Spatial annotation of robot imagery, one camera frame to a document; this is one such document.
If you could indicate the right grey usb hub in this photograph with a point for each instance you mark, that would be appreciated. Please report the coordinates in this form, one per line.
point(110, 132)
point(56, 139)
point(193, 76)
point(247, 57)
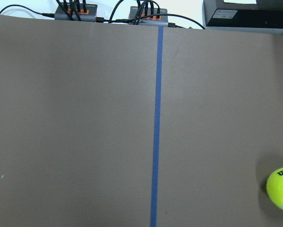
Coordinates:
point(150, 20)

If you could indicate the black box with label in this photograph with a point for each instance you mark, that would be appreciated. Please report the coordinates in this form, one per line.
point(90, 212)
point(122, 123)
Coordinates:
point(248, 13)

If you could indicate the yellow tennis ball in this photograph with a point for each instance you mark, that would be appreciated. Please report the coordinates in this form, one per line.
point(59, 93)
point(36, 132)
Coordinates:
point(274, 187)

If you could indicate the grey usb hub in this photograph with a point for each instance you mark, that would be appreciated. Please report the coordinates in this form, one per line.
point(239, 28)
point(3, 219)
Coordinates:
point(150, 20)
point(85, 12)

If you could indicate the left grey usb hub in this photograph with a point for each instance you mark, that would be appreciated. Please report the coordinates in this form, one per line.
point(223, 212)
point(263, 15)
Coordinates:
point(85, 12)

